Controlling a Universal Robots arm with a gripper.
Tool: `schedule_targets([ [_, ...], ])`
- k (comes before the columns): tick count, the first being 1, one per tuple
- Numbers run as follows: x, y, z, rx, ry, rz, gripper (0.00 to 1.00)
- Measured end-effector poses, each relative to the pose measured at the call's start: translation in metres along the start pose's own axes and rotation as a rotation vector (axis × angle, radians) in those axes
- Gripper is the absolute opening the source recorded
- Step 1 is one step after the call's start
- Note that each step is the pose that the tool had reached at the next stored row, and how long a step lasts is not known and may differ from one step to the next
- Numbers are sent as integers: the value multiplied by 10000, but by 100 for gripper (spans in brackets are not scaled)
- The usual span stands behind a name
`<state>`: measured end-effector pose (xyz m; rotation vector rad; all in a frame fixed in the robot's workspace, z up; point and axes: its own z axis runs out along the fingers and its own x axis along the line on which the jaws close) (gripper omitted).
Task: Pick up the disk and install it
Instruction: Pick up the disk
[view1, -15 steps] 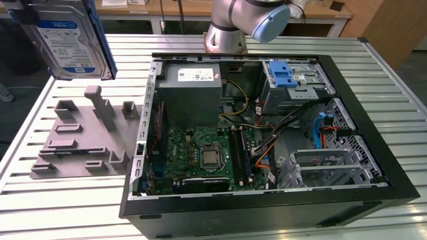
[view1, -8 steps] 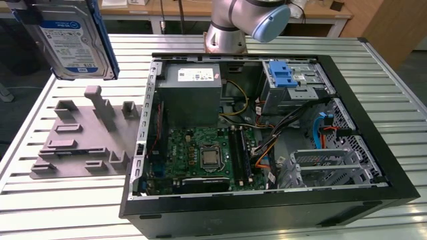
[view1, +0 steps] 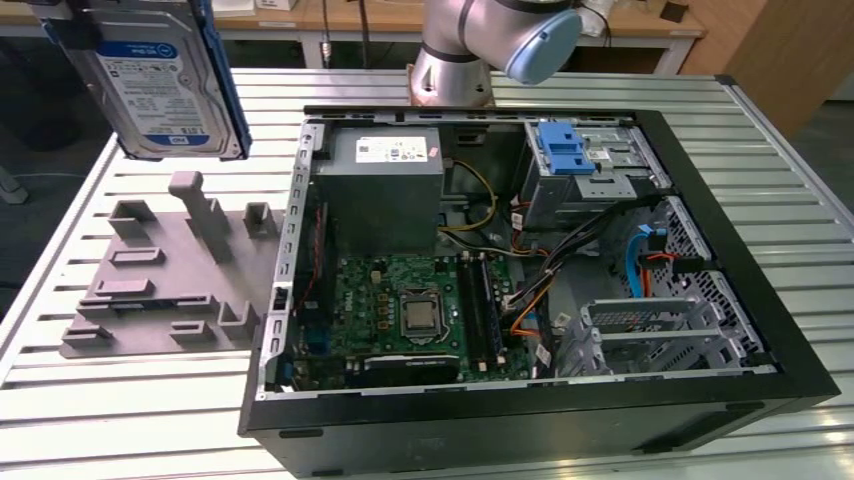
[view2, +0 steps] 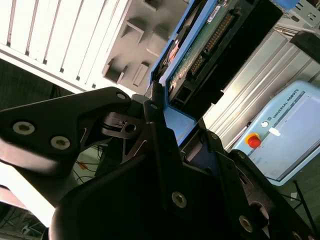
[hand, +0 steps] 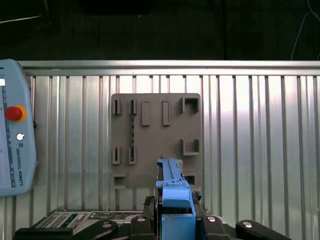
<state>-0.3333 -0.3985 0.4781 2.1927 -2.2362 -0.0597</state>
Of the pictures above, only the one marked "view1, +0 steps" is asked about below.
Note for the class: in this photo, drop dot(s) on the silver metal drive cage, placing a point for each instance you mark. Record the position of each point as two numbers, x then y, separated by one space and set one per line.
600 190

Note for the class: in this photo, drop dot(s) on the small white box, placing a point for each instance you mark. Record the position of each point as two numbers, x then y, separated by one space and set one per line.
276 4

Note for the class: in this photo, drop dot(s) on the green motherboard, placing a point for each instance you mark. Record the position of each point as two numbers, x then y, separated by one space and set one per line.
373 280

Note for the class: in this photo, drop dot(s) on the black office chair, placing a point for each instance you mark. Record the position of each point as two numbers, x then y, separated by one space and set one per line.
33 110

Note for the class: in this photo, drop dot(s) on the silver CPU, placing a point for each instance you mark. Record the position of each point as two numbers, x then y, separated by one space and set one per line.
420 315

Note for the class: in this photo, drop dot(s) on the black open PC case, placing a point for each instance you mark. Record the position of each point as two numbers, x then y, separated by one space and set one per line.
533 430

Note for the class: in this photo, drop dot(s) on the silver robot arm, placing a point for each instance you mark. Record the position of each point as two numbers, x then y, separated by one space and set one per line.
447 75

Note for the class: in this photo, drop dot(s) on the grey power supply unit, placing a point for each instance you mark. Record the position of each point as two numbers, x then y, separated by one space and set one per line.
380 215

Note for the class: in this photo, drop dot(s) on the blue plastic drive latch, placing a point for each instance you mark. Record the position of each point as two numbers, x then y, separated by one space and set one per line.
563 150

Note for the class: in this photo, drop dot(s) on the hard disk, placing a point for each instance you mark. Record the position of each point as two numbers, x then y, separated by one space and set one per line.
153 90

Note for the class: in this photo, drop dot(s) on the silver disk bay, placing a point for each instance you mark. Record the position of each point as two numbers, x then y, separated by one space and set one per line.
667 334

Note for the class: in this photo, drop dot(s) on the black graphics card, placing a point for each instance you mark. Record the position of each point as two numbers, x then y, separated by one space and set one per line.
407 367

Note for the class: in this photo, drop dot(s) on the wooden desk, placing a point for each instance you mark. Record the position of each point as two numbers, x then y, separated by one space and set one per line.
333 22

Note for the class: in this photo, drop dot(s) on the brown wooden cabinet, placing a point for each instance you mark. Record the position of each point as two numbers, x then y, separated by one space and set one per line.
787 60

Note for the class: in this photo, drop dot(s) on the grey parts rack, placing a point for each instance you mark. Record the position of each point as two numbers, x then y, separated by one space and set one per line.
173 280

